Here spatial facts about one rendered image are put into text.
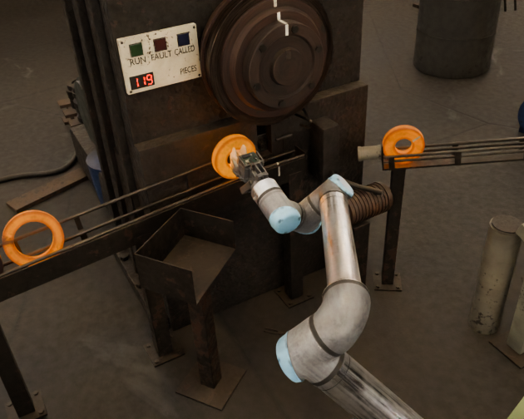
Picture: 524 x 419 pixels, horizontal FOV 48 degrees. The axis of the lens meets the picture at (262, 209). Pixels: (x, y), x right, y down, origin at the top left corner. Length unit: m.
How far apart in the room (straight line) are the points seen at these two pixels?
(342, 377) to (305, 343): 0.13
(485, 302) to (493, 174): 1.29
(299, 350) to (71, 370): 1.32
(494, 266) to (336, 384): 1.06
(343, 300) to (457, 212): 1.92
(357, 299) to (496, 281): 1.09
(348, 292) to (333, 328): 0.09
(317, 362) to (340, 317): 0.13
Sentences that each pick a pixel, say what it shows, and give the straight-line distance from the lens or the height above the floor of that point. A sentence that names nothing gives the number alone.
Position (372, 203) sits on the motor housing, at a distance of 2.37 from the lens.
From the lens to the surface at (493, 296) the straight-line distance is 2.47.
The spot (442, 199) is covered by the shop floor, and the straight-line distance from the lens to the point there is 3.35.
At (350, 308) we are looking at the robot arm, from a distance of 1.40.
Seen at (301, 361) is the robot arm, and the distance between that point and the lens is 1.44.
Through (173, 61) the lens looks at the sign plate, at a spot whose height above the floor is 1.14.
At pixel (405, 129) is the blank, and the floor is 0.78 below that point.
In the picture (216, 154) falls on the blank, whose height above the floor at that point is 0.86.
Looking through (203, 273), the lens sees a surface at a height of 0.60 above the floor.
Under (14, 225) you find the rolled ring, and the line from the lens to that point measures 2.04.
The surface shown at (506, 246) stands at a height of 0.46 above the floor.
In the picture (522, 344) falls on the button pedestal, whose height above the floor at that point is 0.07.
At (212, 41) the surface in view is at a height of 1.21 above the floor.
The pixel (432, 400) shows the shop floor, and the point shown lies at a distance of 2.36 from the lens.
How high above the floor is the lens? 1.84
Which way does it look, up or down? 35 degrees down
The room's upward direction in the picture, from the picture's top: 3 degrees counter-clockwise
